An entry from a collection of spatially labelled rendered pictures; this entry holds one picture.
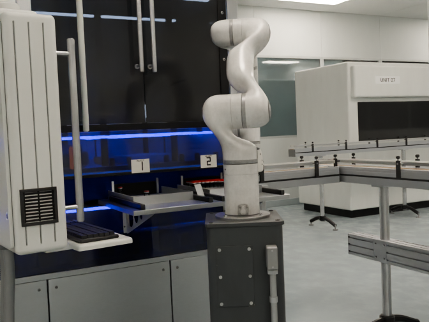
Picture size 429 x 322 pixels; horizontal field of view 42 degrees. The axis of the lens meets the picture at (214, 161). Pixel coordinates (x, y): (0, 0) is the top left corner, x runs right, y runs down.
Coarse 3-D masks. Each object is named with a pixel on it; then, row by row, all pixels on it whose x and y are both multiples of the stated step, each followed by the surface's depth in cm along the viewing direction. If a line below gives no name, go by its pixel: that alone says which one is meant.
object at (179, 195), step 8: (112, 192) 243; (168, 192) 254; (176, 192) 245; (184, 192) 229; (192, 192) 231; (136, 200) 219; (144, 200) 221; (152, 200) 222; (160, 200) 224; (168, 200) 226; (176, 200) 227; (184, 200) 229
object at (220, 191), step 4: (180, 188) 262; (184, 188) 257; (188, 188) 253; (192, 188) 250; (204, 188) 239; (220, 188) 237; (260, 188) 246; (208, 192) 236; (212, 192) 235; (216, 192) 236; (220, 192) 237; (260, 192) 246
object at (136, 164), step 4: (132, 160) 245; (136, 160) 246; (140, 160) 247; (144, 160) 248; (148, 160) 249; (132, 164) 245; (136, 164) 246; (140, 164) 247; (144, 164) 248; (148, 164) 249; (132, 168) 245; (136, 168) 246; (140, 168) 247; (144, 168) 248; (148, 168) 249; (132, 172) 245; (136, 172) 246
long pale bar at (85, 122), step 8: (80, 0) 226; (80, 8) 226; (80, 16) 226; (80, 24) 226; (80, 32) 226; (80, 40) 226; (80, 48) 227; (80, 56) 227; (80, 64) 227; (80, 72) 227; (80, 80) 228; (80, 88) 228; (88, 120) 229; (88, 128) 229
